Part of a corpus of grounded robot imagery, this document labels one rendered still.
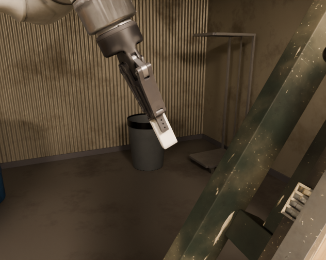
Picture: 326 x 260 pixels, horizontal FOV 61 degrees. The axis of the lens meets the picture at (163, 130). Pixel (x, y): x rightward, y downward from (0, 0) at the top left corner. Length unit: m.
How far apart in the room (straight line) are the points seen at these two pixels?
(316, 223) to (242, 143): 0.25
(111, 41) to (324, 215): 0.46
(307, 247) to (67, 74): 3.70
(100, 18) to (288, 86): 0.47
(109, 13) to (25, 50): 3.52
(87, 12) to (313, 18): 0.55
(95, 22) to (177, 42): 4.02
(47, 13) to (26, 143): 3.63
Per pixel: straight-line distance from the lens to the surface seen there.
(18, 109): 4.04
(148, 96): 0.47
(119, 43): 0.47
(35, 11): 0.58
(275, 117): 0.74
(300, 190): 0.63
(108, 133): 4.25
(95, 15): 0.47
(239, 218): 0.76
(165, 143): 0.54
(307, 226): 0.58
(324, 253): 0.58
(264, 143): 0.74
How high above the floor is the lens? 1.55
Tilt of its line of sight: 17 degrees down
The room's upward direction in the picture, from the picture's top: straight up
